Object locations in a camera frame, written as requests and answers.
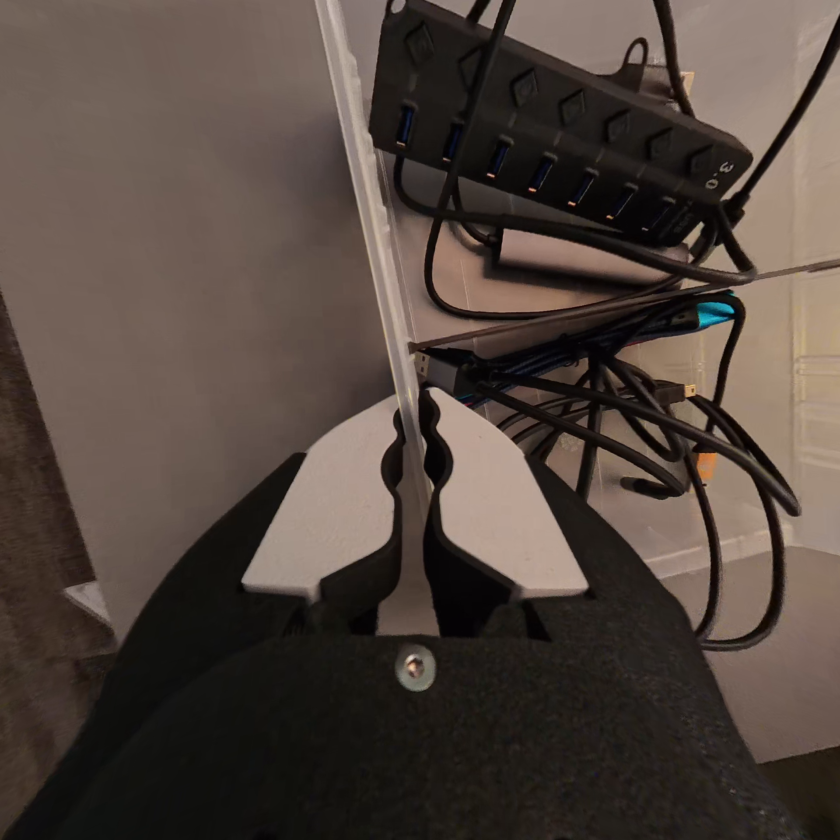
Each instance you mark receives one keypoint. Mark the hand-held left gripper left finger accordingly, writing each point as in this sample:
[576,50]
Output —
[328,518]

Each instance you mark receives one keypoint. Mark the grey metal usb hub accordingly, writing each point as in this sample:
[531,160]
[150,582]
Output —
[590,259]

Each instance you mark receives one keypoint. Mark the thin black bin divider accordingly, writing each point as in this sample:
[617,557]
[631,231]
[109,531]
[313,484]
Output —
[558,315]

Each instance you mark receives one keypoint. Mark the long black usb hub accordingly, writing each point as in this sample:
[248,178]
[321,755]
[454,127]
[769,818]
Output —
[558,124]

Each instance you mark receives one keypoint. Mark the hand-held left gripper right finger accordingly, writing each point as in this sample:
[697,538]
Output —
[505,518]

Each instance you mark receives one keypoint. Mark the clear plastic bin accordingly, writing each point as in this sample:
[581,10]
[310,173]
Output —
[367,197]

